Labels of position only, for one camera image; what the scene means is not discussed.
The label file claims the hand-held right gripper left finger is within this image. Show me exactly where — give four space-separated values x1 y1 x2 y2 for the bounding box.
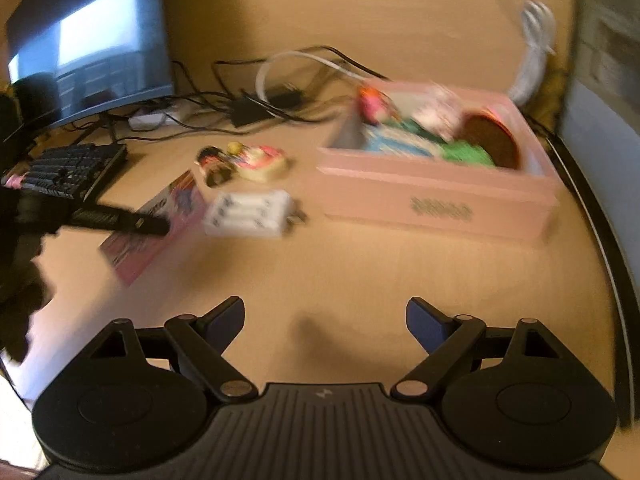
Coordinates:
90 296 256 404

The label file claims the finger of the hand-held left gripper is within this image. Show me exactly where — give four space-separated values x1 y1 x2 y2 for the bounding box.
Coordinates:
69 205 172 237

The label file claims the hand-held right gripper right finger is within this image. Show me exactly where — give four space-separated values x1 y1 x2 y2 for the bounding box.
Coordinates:
391 296 561 402

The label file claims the pink printed card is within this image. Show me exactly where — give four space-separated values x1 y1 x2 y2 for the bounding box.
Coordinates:
100 170 208 286

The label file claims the small dark toy figure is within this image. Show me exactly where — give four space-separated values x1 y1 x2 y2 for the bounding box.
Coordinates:
195 146 236 188

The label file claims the white battery charger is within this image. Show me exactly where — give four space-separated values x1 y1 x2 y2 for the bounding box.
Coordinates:
202 190 308 238

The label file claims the pink cardboard box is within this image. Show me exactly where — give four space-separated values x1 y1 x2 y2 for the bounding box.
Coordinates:
315 80 558 243

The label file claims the small cream toy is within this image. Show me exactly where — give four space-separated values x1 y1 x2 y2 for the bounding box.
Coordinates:
227 142 291 182

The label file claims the brown round bowl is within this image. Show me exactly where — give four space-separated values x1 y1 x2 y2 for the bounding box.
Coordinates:
457 109 523 170

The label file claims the white pink toy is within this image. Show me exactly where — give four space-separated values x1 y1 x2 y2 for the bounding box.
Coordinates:
415 87 466 133

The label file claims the pink doll keychain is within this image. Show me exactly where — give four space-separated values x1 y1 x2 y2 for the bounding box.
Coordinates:
357 85 401 123

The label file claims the person's left hand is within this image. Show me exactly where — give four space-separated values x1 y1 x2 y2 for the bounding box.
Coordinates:
0 233 55 362

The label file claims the black keyboard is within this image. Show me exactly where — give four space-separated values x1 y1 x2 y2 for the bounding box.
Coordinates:
0 142 128 203

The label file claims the white power strip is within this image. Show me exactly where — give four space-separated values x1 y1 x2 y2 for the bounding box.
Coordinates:
127 107 193 131

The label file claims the black power adapter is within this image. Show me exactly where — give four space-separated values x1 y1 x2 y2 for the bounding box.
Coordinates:
229 97 276 128

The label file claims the computer monitor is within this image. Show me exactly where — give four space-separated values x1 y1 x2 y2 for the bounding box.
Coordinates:
5 0 176 143

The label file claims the tangle of black cables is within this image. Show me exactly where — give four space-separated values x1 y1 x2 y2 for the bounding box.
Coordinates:
170 45 351 126

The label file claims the grey white looped cable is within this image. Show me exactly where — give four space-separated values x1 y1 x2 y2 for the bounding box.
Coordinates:
255 50 391 103

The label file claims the white bundled cable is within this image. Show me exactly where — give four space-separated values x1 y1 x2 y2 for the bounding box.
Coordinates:
505 0 558 106

